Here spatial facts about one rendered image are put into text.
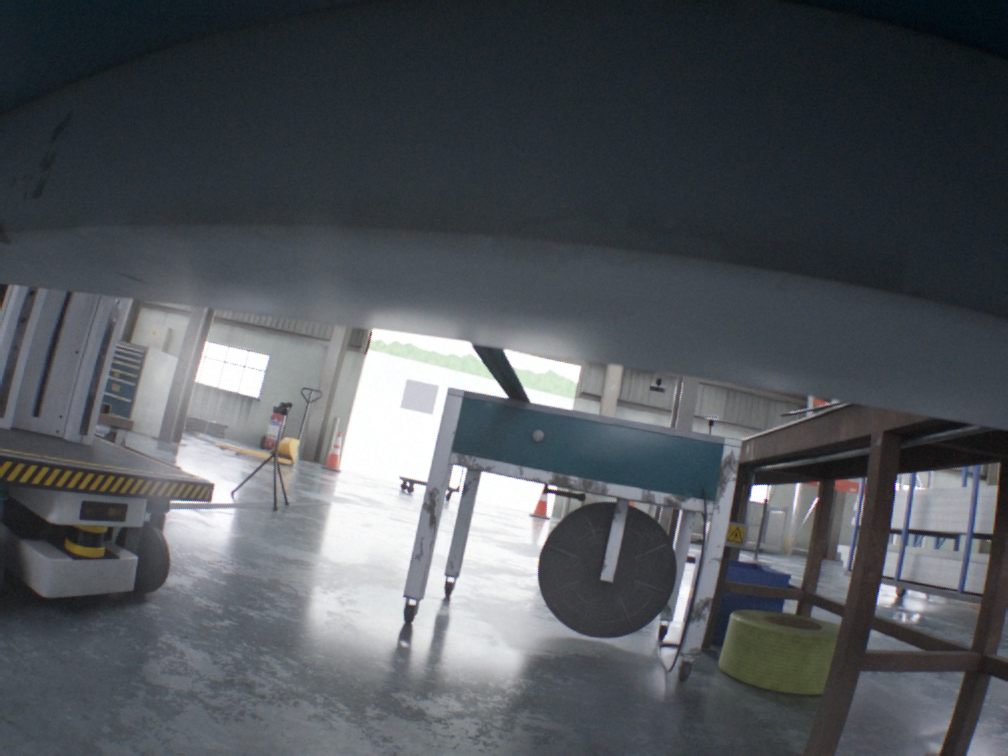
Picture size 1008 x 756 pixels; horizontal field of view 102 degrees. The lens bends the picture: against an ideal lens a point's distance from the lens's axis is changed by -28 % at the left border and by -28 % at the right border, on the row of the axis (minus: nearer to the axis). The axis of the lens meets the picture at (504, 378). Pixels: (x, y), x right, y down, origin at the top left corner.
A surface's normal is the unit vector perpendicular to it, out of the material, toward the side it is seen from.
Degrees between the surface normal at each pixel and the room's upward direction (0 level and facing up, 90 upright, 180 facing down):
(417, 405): 90
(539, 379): 90
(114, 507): 90
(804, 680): 90
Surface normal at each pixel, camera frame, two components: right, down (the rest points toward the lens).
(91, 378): 0.96, 0.16
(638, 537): -0.14, -0.21
